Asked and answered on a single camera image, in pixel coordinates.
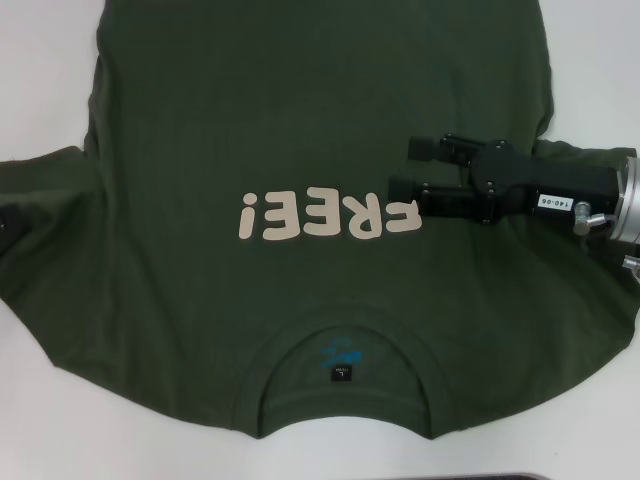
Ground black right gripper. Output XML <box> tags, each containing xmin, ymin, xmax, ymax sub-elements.
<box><xmin>388</xmin><ymin>131</ymin><xmax>626</xmax><ymax>225</ymax></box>

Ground dark green FREE t-shirt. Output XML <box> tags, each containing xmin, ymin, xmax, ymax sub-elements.
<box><xmin>0</xmin><ymin>0</ymin><xmax>640</xmax><ymax>442</ymax></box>

